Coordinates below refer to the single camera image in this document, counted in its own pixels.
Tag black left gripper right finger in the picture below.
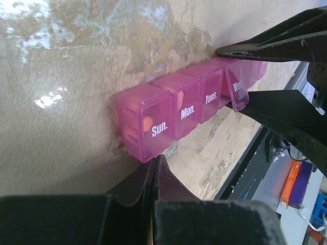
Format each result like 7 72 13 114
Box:
153 155 286 244

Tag aluminium frame rail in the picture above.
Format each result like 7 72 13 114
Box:
284 62 315 103

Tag orange purple box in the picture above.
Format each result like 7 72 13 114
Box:
280 160 313 209

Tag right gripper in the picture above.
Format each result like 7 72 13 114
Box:
216 6 326 176

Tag pink weekly pill organizer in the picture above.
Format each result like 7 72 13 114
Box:
115 58 267 163

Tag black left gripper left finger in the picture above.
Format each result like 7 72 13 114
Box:
1 160 156 244

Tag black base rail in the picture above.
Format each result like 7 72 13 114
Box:
213 125 289 202

